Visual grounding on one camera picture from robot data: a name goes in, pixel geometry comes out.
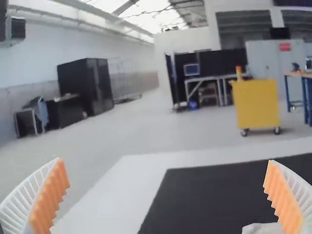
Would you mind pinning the low black flight case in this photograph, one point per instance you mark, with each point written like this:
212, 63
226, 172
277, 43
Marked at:
63, 112

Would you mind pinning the pale towel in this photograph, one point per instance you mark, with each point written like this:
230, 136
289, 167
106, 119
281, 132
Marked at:
258, 229

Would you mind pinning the blue frame workbench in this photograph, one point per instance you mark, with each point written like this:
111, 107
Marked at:
296, 83

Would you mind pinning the yellow wheeled cart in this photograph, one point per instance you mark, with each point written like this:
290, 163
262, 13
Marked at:
256, 104

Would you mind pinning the metal frame table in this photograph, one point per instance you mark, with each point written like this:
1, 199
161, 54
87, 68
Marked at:
209, 80

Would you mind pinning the tall black cabinet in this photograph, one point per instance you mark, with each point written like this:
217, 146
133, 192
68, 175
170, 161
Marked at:
85, 83

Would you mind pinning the grey metal cabinet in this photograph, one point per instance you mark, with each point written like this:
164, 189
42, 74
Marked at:
265, 58

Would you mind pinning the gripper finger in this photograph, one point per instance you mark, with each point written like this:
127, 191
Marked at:
290, 202
26, 202

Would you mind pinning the black mat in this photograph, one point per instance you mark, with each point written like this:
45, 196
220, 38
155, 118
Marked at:
207, 200

